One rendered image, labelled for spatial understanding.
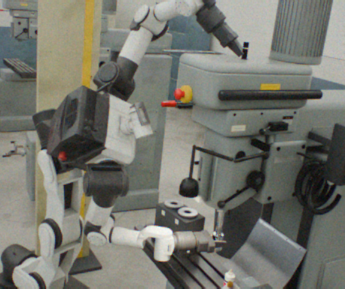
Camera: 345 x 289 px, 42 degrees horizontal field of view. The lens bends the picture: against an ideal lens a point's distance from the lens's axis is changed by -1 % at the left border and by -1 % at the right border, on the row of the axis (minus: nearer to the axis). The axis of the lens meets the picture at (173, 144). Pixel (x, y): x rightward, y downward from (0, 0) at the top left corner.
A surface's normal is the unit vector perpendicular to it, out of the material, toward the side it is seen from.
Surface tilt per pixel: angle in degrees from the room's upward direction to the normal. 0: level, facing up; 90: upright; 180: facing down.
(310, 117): 90
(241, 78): 90
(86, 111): 58
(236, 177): 90
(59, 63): 90
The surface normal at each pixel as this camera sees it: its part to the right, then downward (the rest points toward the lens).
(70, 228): 0.79, 0.11
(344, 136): -0.87, 0.06
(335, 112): 0.48, 0.31
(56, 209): -0.62, 0.18
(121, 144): 0.71, -0.28
